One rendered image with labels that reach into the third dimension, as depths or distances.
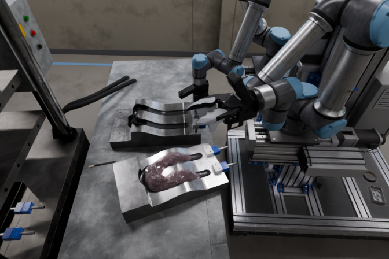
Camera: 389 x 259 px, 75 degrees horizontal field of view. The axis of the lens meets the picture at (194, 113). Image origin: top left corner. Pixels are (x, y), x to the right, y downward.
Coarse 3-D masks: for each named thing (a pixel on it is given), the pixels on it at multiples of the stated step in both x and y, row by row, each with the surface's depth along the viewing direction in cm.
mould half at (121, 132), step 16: (128, 112) 155; (144, 112) 145; (112, 128) 145; (128, 128) 145; (144, 128) 136; (192, 128) 141; (112, 144) 140; (128, 144) 141; (144, 144) 142; (160, 144) 143; (176, 144) 144; (192, 144) 145
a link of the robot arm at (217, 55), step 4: (212, 52) 132; (216, 52) 132; (220, 52) 132; (208, 56) 129; (212, 56) 130; (216, 56) 129; (220, 56) 129; (224, 56) 133; (212, 60) 129; (216, 60) 128; (220, 60) 127; (212, 64) 130; (216, 64) 128; (216, 68) 130
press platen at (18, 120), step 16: (16, 112) 129; (32, 112) 129; (0, 128) 121; (16, 128) 121; (32, 128) 121; (0, 144) 115; (16, 144) 115; (32, 144) 121; (0, 160) 108; (16, 160) 109; (0, 176) 103; (16, 176) 108; (0, 192) 98; (0, 208) 98
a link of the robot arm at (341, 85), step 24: (360, 0) 72; (384, 0) 68; (360, 24) 72; (384, 24) 67; (360, 48) 75; (336, 72) 85; (360, 72) 82; (336, 96) 89; (312, 120) 100; (336, 120) 95
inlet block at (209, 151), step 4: (204, 148) 133; (208, 148) 133; (212, 148) 134; (216, 148) 134; (220, 148) 135; (224, 148) 136; (204, 152) 134; (208, 152) 131; (212, 152) 131; (216, 152) 133; (208, 156) 132
